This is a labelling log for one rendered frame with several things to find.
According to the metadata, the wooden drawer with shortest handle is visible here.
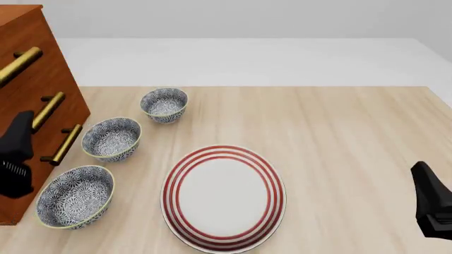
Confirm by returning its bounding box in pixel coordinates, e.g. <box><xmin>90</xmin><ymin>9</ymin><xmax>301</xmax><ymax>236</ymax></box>
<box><xmin>0</xmin><ymin>85</ymin><xmax>92</xmax><ymax>226</ymax></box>

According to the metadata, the long brass drawer handle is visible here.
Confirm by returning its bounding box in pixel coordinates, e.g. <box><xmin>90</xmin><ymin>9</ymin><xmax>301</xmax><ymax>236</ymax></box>
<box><xmin>0</xmin><ymin>47</ymin><xmax>44</xmax><ymax>89</ymax></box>

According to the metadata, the wooden cabinet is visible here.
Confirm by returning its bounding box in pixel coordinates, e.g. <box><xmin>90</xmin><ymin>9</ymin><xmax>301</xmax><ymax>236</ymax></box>
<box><xmin>0</xmin><ymin>4</ymin><xmax>92</xmax><ymax>226</ymax></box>

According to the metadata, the white plate with red rings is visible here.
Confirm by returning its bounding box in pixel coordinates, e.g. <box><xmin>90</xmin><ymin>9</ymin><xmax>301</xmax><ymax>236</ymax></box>
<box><xmin>160</xmin><ymin>144</ymin><xmax>287</xmax><ymax>254</ymax></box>

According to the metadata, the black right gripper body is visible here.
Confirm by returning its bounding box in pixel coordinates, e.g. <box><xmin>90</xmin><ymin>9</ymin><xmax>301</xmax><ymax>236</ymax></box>
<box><xmin>415</xmin><ymin>207</ymin><xmax>452</xmax><ymax>238</ymax></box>

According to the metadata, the mid-length brass drawer handle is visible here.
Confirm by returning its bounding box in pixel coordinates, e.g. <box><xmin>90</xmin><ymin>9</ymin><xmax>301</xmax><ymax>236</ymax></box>
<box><xmin>30</xmin><ymin>91</ymin><xmax>66</xmax><ymax>131</ymax></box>

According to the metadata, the wooden drawer with longest handle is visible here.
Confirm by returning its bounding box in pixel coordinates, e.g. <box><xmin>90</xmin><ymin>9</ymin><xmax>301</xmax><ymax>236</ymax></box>
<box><xmin>0</xmin><ymin>6</ymin><xmax>64</xmax><ymax>107</ymax></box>

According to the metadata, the blue patterned bowl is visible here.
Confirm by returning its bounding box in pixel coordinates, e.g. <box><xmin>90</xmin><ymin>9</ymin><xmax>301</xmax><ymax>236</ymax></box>
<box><xmin>81</xmin><ymin>117</ymin><xmax>142</xmax><ymax>163</ymax></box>
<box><xmin>35</xmin><ymin>165</ymin><xmax>116</xmax><ymax>231</ymax></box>
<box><xmin>140</xmin><ymin>87</ymin><xmax>189</xmax><ymax>125</ymax></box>

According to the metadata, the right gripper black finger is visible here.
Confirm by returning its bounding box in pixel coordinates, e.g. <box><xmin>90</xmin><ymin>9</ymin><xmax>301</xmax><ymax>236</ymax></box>
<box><xmin>410</xmin><ymin>161</ymin><xmax>452</xmax><ymax>220</ymax></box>

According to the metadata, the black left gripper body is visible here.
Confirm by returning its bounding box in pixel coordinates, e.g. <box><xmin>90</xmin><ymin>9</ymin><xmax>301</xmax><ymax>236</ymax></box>
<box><xmin>0</xmin><ymin>157</ymin><xmax>35</xmax><ymax>200</ymax></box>

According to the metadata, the wooden drawer with mid-length handle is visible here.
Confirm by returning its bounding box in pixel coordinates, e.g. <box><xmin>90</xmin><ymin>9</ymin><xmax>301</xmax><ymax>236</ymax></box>
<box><xmin>0</xmin><ymin>49</ymin><xmax>79</xmax><ymax>170</ymax></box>

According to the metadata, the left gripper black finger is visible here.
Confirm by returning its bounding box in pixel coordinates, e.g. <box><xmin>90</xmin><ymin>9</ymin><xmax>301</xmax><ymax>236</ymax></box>
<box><xmin>0</xmin><ymin>110</ymin><xmax>36</xmax><ymax>163</ymax></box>

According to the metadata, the short brass drawer handle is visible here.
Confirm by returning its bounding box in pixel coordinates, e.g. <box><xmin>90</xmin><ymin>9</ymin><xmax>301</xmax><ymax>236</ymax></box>
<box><xmin>40</xmin><ymin>123</ymin><xmax>83</xmax><ymax>167</ymax></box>

